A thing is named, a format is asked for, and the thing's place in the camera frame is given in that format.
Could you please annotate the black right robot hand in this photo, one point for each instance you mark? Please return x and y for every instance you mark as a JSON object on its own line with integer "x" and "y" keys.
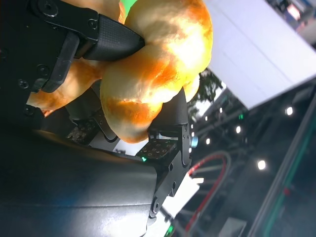
{"x": 61, "y": 185}

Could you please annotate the round ceiling light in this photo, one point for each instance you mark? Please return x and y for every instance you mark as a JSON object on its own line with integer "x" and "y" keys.
{"x": 238, "y": 129}
{"x": 261, "y": 165}
{"x": 288, "y": 111}

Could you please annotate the green tablecloth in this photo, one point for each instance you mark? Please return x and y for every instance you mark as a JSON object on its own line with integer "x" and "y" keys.
{"x": 128, "y": 2}

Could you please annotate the white ceiling panel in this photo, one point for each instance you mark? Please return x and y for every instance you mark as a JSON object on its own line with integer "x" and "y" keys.
{"x": 259, "y": 49}

